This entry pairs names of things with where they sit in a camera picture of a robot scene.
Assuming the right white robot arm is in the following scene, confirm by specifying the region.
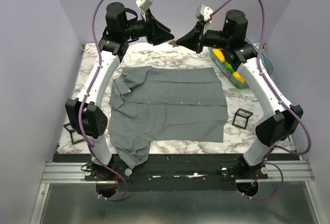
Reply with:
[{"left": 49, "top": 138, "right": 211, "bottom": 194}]
[{"left": 176, "top": 5, "right": 303, "bottom": 179}]

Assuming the yellow mango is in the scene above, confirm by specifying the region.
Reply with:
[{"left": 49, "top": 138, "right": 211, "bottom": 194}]
[{"left": 213, "top": 49, "right": 225, "bottom": 63}]

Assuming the clear teal fruit tub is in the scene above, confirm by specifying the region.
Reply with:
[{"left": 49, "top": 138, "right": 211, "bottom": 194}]
[{"left": 209, "top": 37, "right": 274, "bottom": 90}]

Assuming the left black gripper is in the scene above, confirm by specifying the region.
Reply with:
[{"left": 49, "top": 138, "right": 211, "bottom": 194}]
[{"left": 121, "top": 8, "right": 175, "bottom": 46}]

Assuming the green striped melon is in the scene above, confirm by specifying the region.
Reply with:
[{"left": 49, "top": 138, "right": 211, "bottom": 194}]
[{"left": 224, "top": 61, "right": 234, "bottom": 73}]

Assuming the right black square frame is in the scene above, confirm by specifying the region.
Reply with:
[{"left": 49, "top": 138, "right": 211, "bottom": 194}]
[{"left": 232, "top": 108, "right": 253, "bottom": 130}]

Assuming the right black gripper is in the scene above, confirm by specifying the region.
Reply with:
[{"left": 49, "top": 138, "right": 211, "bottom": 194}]
[{"left": 176, "top": 21, "right": 230, "bottom": 54}]

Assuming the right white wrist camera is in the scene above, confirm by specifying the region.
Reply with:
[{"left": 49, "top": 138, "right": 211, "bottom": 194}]
[{"left": 195, "top": 5, "right": 213, "bottom": 24}]

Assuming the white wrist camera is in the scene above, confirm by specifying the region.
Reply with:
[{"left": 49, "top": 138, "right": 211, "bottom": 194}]
[
  {"left": 136, "top": 0, "right": 153, "bottom": 11},
  {"left": 195, "top": 5, "right": 213, "bottom": 24}
]

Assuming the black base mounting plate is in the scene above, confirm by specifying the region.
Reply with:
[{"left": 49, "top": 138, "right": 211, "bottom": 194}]
[{"left": 52, "top": 153, "right": 301, "bottom": 197}]

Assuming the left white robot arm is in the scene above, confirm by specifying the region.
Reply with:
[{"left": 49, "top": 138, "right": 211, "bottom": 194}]
[{"left": 65, "top": 2, "right": 174, "bottom": 180}]

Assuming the left black square frame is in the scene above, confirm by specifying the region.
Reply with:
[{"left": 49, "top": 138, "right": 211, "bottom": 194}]
[{"left": 63, "top": 123, "right": 85, "bottom": 145}]

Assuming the black square frame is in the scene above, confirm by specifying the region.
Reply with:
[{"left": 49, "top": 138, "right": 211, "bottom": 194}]
[
  {"left": 63, "top": 123, "right": 85, "bottom": 145},
  {"left": 232, "top": 108, "right": 253, "bottom": 130}
]

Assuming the yellow pear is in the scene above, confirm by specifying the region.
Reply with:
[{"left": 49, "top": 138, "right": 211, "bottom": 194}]
[{"left": 232, "top": 71, "right": 245, "bottom": 83}]

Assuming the aluminium rail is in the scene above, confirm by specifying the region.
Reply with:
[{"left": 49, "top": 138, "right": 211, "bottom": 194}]
[{"left": 41, "top": 161, "right": 315, "bottom": 184}]

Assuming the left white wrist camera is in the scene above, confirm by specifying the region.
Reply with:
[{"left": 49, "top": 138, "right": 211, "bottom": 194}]
[{"left": 136, "top": 0, "right": 153, "bottom": 11}]

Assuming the grey button shirt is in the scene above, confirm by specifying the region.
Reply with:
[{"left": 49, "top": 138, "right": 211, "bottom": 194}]
[{"left": 108, "top": 66, "right": 228, "bottom": 169}]

